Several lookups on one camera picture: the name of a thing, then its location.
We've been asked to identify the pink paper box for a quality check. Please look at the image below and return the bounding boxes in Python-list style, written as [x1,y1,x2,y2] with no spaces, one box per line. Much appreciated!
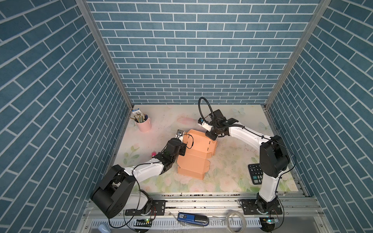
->
[177,130,217,180]

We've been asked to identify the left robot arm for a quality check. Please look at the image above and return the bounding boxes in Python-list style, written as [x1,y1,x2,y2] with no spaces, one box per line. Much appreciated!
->
[90,138,187,218]

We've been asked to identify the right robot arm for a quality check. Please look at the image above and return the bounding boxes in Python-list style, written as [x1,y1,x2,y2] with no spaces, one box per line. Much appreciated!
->
[198,110,290,214]

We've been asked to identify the pink pen cup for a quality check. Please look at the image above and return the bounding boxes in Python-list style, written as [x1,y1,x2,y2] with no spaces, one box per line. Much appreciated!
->
[135,115,152,133]

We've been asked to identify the black calculator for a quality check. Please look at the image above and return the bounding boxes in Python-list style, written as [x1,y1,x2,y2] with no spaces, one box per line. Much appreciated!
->
[248,163,263,185]

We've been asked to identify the blue handheld device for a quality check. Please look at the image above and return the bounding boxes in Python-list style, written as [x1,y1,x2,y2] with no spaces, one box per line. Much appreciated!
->
[177,212,209,227]

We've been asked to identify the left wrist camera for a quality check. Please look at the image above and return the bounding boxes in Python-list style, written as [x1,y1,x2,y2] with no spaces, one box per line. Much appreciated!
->
[175,130,184,140]

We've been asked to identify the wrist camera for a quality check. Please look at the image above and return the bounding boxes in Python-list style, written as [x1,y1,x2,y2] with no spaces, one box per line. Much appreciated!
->
[175,130,184,140]
[198,117,213,132]

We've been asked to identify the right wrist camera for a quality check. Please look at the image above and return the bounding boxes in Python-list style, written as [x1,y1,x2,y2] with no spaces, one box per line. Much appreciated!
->
[198,117,213,132]

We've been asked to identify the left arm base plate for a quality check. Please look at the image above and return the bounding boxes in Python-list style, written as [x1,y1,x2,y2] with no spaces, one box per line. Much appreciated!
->
[125,200,166,216]

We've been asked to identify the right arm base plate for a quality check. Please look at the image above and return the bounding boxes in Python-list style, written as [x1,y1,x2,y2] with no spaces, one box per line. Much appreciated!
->
[239,198,283,215]

